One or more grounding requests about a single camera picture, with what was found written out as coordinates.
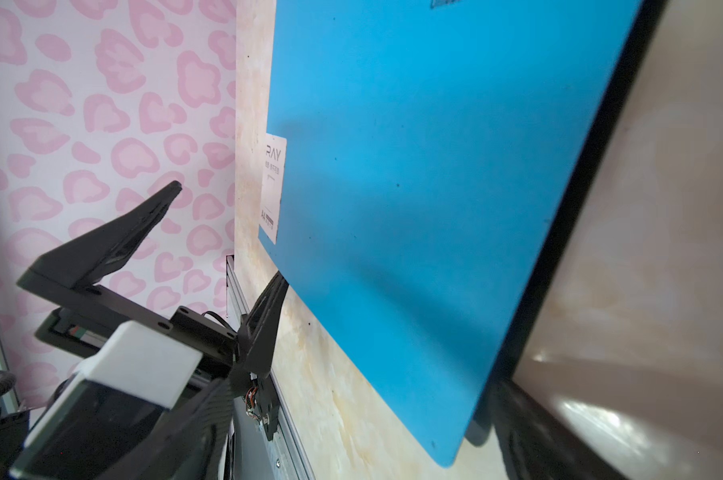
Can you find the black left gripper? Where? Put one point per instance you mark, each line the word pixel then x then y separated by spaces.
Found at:
pixel 90 319

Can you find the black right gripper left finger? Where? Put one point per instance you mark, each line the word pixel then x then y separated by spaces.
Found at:
pixel 188 444

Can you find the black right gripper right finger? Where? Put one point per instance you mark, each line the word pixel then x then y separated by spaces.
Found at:
pixel 535 445

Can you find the blue folder with black inside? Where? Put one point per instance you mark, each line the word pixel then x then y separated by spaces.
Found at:
pixel 428 148

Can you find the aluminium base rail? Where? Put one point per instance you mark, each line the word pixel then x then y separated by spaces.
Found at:
pixel 264 443

